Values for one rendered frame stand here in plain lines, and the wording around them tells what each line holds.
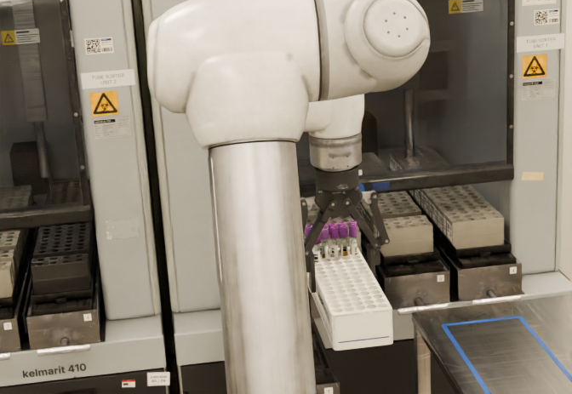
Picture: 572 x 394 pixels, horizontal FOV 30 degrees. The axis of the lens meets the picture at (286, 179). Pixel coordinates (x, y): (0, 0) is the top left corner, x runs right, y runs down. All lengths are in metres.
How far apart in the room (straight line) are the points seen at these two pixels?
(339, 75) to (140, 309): 1.13
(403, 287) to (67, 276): 0.67
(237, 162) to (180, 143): 0.94
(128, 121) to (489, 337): 0.79
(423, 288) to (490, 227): 0.20
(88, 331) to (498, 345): 0.79
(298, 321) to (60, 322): 1.01
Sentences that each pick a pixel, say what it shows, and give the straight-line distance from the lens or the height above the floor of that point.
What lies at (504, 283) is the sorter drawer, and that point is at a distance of 2.24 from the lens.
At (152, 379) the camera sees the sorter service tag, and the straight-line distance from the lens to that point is 2.19.
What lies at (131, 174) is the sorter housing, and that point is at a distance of 2.12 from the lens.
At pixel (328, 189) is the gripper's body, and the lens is 1.81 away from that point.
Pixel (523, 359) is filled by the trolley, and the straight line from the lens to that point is 1.82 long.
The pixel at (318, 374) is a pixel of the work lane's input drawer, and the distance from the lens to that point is 1.78.
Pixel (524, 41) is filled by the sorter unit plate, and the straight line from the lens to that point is 2.20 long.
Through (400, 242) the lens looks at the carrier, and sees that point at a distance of 2.23.
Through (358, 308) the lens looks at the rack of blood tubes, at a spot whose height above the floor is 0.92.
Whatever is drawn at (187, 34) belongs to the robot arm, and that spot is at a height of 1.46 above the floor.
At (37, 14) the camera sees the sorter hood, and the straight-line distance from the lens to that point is 2.04.
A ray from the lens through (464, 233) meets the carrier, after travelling 2.26.
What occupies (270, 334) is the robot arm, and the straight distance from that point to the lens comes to 1.17.
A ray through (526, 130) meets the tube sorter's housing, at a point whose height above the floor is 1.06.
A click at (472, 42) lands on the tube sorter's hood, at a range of 2.16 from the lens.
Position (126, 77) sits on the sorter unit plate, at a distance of 2.07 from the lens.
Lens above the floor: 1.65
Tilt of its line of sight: 18 degrees down
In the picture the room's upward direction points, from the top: 3 degrees counter-clockwise
